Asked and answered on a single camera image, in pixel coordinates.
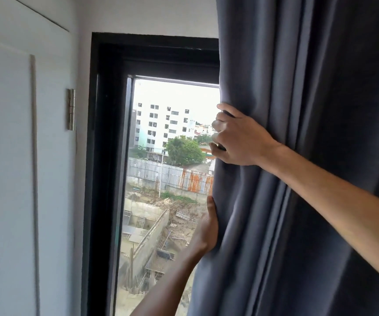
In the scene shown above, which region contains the person's right hand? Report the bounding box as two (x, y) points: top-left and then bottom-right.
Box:
(209, 103), (282, 167)

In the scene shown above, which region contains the person's left hand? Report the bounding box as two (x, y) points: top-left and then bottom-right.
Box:
(189, 195), (219, 257)

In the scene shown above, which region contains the grey curtain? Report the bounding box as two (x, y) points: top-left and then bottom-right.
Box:
(188, 0), (379, 316)

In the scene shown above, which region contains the person's left forearm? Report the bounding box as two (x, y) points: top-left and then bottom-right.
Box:
(130, 244), (207, 316)

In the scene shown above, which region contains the person's right forearm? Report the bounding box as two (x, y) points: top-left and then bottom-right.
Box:
(259, 142), (379, 291)

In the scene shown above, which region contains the silver door hinge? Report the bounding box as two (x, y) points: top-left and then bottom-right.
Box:
(67, 89), (76, 131)

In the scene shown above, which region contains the white cabinet door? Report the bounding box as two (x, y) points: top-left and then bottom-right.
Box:
(0, 33), (42, 316)

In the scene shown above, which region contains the black window frame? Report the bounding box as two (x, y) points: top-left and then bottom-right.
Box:
(80, 32), (220, 316)

